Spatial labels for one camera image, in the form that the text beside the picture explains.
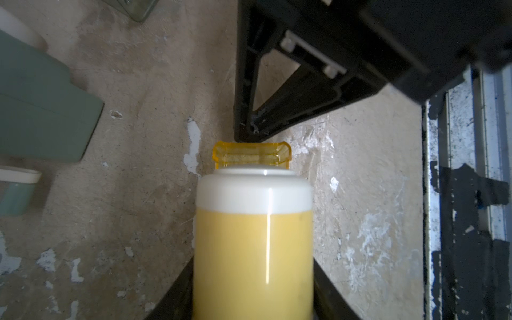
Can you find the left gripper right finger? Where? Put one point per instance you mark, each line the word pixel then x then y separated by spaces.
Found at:
pixel 328 304

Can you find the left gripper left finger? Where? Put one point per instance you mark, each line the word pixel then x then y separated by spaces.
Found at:
pixel 177 302

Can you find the clear grey tray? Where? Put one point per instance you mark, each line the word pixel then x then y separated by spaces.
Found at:
pixel 136 10

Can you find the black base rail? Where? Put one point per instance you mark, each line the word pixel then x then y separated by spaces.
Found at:
pixel 467 198

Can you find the clear yellow tray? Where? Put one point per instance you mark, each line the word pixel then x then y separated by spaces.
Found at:
pixel 226 154

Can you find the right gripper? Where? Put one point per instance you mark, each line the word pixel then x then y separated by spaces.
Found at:
pixel 347 51

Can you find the yellow pencil sharpener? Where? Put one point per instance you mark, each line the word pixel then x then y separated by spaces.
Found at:
pixel 253 254

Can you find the green sharpener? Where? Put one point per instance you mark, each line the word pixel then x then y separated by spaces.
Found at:
pixel 43 115

